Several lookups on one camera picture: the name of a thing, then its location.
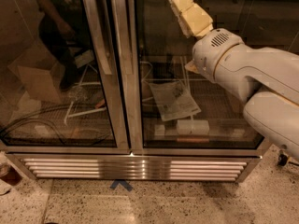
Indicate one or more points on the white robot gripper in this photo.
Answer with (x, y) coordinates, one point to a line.
(212, 51)

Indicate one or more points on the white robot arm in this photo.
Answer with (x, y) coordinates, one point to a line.
(265, 80)

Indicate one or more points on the paper manual inside fridge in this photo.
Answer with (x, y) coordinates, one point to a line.
(174, 101)

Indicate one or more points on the small white block inside fridge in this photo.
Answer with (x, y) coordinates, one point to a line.
(159, 130)

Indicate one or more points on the stainless glass door refrigerator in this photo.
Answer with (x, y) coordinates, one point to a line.
(62, 117)

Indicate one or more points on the black caster wheel cart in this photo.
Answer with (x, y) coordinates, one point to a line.
(284, 159)

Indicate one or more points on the blue tape floor marker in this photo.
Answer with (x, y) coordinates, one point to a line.
(121, 182)

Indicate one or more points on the brown object at left edge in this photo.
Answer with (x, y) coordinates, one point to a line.
(9, 175)

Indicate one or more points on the left fridge door handle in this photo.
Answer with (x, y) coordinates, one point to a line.
(97, 37)

